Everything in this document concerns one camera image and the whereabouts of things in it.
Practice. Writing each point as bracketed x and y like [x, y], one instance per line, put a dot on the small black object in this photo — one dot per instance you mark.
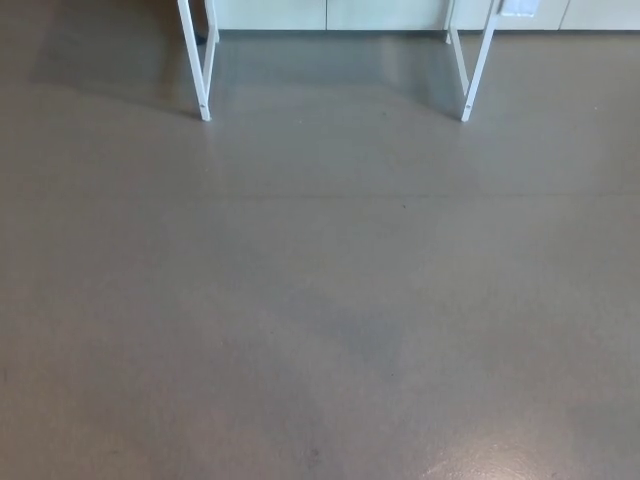
[201, 40]

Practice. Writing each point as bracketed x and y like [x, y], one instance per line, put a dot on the small white sheet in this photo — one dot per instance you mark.
[520, 7]

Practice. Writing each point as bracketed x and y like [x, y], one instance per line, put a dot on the white table leg frame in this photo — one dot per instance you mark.
[479, 65]
[196, 65]

